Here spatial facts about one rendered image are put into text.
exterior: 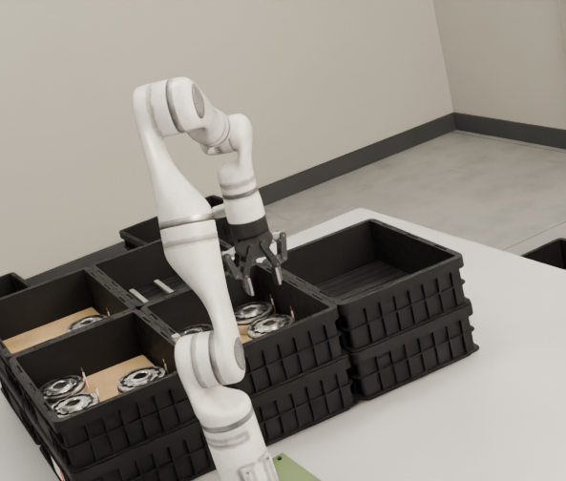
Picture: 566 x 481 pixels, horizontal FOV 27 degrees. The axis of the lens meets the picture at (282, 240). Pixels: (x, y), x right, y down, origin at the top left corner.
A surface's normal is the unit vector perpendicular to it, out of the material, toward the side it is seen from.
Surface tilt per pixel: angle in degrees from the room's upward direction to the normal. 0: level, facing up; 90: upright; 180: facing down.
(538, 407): 0
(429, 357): 90
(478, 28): 90
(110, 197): 90
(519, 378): 0
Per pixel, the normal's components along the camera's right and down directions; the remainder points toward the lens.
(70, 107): 0.48, 0.18
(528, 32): -0.85, 0.35
